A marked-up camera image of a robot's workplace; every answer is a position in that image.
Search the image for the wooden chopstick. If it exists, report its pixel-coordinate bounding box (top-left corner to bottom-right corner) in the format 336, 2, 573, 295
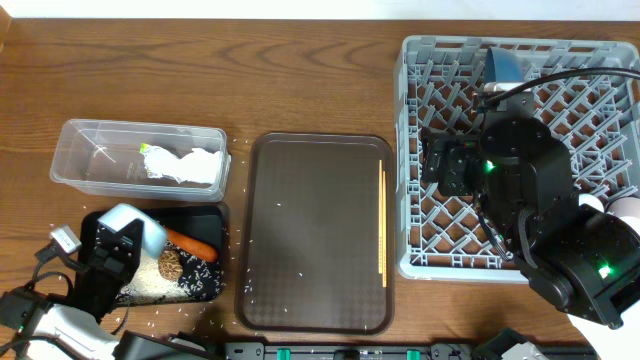
378, 159, 384, 274
381, 170, 387, 288

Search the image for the orange carrot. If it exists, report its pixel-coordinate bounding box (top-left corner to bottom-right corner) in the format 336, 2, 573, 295
165, 227, 219, 262

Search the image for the wooden chopstick left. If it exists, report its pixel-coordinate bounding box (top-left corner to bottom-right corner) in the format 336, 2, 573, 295
378, 159, 384, 274

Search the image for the clear plastic bin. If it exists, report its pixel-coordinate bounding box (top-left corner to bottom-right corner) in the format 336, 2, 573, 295
49, 119, 231, 202

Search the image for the black rail at table edge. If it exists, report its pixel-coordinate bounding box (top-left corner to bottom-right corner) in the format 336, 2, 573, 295
114, 341, 596, 360

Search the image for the black tray bin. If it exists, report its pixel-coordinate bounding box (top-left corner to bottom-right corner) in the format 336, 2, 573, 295
74, 203, 229, 307

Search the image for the silver foil snack wrapper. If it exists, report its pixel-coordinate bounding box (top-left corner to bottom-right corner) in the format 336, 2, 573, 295
139, 143, 179, 180

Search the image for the pink cup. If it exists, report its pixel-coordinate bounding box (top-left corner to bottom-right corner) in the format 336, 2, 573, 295
607, 196, 640, 219

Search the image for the light blue rice bowl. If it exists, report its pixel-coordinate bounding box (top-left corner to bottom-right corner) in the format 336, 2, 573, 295
98, 203, 168, 259

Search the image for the brown serving tray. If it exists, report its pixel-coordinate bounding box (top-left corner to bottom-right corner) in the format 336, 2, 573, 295
235, 133, 395, 335

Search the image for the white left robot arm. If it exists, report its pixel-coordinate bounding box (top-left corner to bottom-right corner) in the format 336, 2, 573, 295
1, 219, 144, 359

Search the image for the white napkin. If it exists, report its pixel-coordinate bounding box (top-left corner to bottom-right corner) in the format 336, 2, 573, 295
174, 148, 222, 184

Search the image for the wooden chopstick right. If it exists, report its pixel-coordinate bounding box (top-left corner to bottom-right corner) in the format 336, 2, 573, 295
381, 170, 387, 288

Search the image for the light blue cup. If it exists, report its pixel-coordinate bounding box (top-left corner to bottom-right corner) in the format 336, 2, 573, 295
578, 193, 604, 212

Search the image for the grey dishwasher rack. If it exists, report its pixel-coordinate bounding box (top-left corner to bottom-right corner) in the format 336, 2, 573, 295
394, 35, 639, 284

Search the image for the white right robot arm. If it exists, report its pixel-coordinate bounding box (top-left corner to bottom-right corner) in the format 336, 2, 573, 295
422, 118, 639, 359

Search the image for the blue plate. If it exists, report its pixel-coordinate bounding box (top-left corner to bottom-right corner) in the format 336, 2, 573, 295
482, 47, 525, 93

